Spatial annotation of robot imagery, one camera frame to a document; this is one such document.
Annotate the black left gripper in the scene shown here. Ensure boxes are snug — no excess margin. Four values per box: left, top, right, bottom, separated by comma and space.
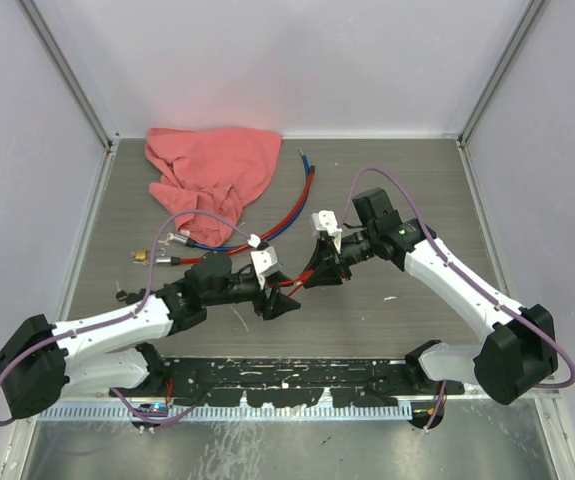
204, 270, 300, 317

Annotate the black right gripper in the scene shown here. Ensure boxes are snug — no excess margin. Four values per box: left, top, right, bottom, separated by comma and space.
301, 226, 377, 288

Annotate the red cable padlock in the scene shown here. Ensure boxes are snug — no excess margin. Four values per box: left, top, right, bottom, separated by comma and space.
268, 269, 313, 297

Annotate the red cable lock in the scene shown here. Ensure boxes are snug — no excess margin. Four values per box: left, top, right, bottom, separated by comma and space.
155, 164, 317, 268

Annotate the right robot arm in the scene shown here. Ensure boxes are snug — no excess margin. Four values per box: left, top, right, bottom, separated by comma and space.
303, 188, 558, 405

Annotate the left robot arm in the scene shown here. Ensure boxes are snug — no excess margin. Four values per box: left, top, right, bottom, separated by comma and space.
0, 251, 301, 426

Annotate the pink cloth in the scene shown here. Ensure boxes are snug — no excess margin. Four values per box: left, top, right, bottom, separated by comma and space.
145, 127, 282, 247

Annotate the brass padlock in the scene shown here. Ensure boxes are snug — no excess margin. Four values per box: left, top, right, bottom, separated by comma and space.
131, 248, 166, 265

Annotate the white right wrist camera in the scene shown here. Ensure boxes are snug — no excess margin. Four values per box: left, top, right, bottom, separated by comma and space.
311, 210, 342, 253

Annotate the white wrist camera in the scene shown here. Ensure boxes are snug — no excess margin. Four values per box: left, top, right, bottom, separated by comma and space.
311, 210, 342, 253
247, 234, 281, 289

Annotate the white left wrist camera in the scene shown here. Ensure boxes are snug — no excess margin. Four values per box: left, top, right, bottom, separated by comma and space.
247, 234, 281, 289

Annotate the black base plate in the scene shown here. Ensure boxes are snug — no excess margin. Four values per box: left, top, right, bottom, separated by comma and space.
120, 358, 440, 408

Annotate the slotted cable duct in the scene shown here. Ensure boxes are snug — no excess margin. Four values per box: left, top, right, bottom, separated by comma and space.
38, 400, 413, 422

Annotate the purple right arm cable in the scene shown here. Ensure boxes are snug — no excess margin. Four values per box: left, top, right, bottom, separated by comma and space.
342, 167, 575, 431

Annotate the blue cable lock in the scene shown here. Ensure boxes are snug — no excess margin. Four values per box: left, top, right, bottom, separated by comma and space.
166, 147, 314, 251

